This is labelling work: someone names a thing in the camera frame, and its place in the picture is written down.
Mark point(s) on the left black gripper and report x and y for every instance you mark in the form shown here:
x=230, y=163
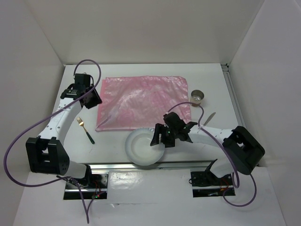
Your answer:
x=96, y=100

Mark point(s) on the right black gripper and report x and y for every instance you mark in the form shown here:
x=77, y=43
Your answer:
x=158, y=130

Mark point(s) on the white ceramic bowl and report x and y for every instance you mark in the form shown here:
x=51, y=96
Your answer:
x=139, y=150

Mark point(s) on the gold fork green handle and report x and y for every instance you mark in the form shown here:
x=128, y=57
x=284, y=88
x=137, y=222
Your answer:
x=81, y=123

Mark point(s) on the pink satin cloth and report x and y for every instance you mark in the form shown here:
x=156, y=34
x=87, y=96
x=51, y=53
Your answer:
x=140, y=102

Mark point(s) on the brown paper cup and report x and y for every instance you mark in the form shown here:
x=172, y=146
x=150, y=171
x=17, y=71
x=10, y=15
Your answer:
x=196, y=97

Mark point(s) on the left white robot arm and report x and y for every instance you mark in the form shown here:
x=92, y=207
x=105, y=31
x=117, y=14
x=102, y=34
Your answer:
x=46, y=153

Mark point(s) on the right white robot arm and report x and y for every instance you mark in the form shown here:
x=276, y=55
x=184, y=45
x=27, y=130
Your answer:
x=243, y=152

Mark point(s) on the silver table knife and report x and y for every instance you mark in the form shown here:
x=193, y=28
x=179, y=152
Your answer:
x=209, y=118

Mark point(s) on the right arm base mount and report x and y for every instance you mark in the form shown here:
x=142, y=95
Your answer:
x=205, y=184

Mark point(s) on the aluminium front rail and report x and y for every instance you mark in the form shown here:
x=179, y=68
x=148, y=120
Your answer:
x=100, y=168

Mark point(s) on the aluminium rail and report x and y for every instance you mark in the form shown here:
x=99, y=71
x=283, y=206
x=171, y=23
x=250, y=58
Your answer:
x=100, y=168
x=233, y=96

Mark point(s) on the aluminium right side rail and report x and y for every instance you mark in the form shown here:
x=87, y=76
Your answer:
x=233, y=96

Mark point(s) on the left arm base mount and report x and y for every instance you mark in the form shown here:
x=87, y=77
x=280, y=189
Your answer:
x=95, y=187

